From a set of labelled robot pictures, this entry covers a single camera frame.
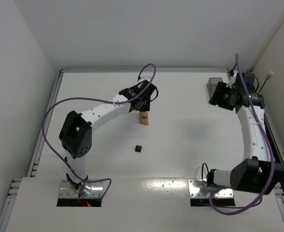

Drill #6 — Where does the long light wood block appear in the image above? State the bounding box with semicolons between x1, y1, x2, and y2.
139;112;148;124

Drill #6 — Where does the clear grey plastic bin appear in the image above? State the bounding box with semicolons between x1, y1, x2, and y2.
207;77;223;98

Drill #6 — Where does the small dark wood cube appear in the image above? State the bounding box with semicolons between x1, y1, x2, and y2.
135;145;142;153

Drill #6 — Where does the light wood rectangular block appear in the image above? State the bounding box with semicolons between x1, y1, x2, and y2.
139;112;146;124

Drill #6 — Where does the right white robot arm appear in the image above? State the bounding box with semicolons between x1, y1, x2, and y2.
206;73;281;195

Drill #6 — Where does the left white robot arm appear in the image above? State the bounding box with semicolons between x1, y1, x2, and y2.
59;80;158;189

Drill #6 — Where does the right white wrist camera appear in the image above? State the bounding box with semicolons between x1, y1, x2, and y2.
227;70;238;88

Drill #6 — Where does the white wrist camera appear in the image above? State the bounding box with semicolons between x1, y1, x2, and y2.
137;76;151;86
227;70;238;88

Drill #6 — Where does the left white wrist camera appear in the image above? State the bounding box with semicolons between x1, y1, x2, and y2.
137;76;151;86

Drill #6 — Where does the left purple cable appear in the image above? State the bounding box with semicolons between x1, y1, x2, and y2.
43;63;157;199

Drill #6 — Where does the purple cable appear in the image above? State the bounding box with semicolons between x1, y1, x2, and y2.
208;53;276;215
43;63;157;199

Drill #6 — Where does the black wall cable with plug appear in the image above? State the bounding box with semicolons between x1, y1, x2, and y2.
255;71;274;95

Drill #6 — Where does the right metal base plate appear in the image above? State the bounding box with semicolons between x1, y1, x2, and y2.
188;178;234;200

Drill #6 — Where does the metal base plate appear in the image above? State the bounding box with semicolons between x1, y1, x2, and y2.
188;178;234;200
58;180;103;200

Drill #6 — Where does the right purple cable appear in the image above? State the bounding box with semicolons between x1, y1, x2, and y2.
208;53;276;215

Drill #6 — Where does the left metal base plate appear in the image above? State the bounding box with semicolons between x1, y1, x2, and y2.
58;180;103;200

